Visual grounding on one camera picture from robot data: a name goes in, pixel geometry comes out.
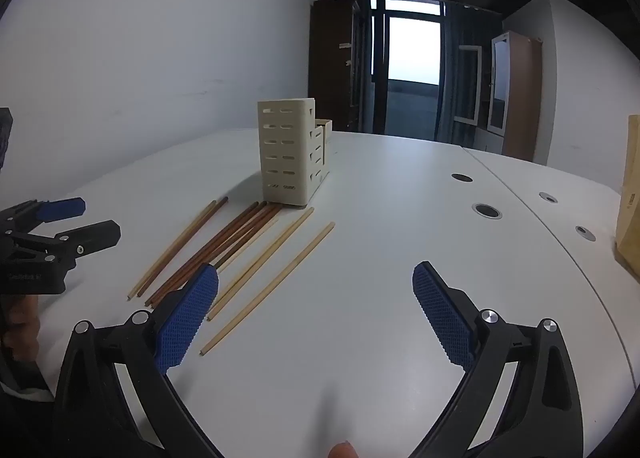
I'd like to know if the dark brown wooden chopstick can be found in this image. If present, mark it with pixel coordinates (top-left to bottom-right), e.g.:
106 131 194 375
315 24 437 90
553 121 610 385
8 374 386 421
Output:
210 206 277 266
215 207 284 269
136 195 229 298
149 203 263 309
158 205 270 302
144 202 256 307

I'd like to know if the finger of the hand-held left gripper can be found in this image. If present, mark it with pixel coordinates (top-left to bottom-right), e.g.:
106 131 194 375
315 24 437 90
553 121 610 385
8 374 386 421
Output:
9 219 122 272
0 197 86 240

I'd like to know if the white-framed glass cabinet door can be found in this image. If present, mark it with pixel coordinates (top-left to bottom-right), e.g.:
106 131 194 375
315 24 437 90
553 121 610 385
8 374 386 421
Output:
452 44 484 127

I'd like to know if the narrow grey-blue curtain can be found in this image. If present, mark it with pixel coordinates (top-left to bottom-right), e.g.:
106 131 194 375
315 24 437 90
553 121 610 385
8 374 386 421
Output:
350 0 374 132

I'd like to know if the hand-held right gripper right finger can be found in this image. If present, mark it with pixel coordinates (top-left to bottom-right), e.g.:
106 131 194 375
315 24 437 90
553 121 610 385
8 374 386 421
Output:
410 261 583 458

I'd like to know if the light bamboo chopstick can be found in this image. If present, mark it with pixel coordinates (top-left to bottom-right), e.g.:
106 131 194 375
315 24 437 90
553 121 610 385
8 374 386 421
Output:
206 207 316 322
216 216 282 273
126 199 217 300
200 221 336 357

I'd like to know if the brown paper bag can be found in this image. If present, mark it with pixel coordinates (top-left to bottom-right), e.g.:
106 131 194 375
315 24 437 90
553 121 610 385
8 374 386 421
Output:
614 114 640 285

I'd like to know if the glass balcony door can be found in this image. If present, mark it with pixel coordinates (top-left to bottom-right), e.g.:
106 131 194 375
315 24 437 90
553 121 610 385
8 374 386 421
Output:
370 0 444 141

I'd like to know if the wooden glass-door cabinet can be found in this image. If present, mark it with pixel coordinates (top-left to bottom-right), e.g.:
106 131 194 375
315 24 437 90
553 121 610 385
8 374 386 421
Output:
487 31 544 164

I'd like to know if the dark brown tall cabinet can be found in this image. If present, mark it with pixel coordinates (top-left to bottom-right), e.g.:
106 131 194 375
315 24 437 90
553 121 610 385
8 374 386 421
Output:
307 0 362 132

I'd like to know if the wide grey-blue curtain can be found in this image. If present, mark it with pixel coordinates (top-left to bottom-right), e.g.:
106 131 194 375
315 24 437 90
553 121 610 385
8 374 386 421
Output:
440 2 504 145

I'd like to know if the cream utensil holder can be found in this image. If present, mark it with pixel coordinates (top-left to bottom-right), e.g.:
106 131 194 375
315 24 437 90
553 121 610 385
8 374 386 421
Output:
257 97 333 210

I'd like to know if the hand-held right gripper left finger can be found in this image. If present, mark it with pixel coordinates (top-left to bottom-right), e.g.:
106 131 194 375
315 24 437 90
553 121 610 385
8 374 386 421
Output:
52 263 221 458

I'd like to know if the person's left hand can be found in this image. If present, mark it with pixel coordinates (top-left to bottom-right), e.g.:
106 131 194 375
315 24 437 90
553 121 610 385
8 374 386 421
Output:
2 294 42 368

